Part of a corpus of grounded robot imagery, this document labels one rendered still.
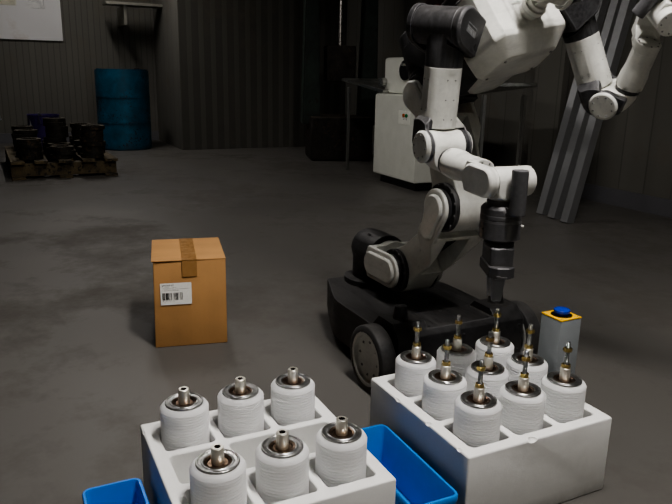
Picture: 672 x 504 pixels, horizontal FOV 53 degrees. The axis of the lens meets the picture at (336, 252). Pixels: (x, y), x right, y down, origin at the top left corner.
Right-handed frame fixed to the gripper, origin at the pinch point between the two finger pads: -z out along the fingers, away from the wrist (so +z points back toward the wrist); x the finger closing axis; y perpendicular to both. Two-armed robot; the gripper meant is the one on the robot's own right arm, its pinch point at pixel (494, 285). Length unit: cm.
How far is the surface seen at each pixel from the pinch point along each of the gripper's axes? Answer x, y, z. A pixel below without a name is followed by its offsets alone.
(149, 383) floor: -41, -89, -45
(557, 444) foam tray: 15.9, 11.9, -29.8
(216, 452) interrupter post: 41, -55, -17
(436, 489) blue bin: 23.3, -14.3, -36.0
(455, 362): -6.0, -6.2, -21.4
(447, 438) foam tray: 18.9, -12.0, -27.0
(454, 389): 9.6, -9.3, -20.6
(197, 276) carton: -71, -80, -21
